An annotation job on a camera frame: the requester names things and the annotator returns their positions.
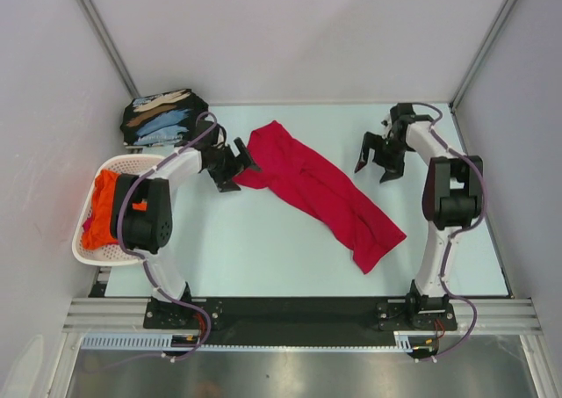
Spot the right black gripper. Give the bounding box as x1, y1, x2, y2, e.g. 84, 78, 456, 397
356, 131, 411, 183

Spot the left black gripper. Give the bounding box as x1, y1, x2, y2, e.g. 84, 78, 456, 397
206, 138, 261, 192

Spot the red t shirt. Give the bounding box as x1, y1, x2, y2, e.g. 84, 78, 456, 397
234, 120, 407, 274

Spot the black printed t shirt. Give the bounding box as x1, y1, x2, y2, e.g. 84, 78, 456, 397
119, 89, 209, 148

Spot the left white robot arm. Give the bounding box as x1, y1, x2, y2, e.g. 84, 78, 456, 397
110, 112, 261, 328

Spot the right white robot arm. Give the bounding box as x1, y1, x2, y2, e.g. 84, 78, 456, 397
356, 103, 486, 331

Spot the orange t shirt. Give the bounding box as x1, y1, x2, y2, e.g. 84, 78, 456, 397
80, 169, 148, 250

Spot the white plastic basket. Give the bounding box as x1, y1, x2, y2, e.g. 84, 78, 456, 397
72, 154, 162, 266

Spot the pink garment in basket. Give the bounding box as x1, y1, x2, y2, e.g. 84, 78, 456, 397
82, 215, 93, 235

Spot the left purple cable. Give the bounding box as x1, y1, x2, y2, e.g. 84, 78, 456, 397
78, 111, 220, 368

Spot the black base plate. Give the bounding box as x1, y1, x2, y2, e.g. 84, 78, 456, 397
143, 297, 458, 348

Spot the white slotted cable duct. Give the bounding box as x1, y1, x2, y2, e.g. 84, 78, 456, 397
81, 333, 414, 354

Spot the aluminium frame rail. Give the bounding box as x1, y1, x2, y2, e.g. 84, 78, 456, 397
62, 298, 543, 336

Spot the right aluminium corner post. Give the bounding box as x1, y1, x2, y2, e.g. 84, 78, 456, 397
449, 0, 519, 113

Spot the aluminium corner post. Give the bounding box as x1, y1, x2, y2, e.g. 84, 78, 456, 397
76, 0, 139, 98
449, 0, 519, 113

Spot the left aluminium corner post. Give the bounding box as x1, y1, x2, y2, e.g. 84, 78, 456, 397
76, 0, 139, 98

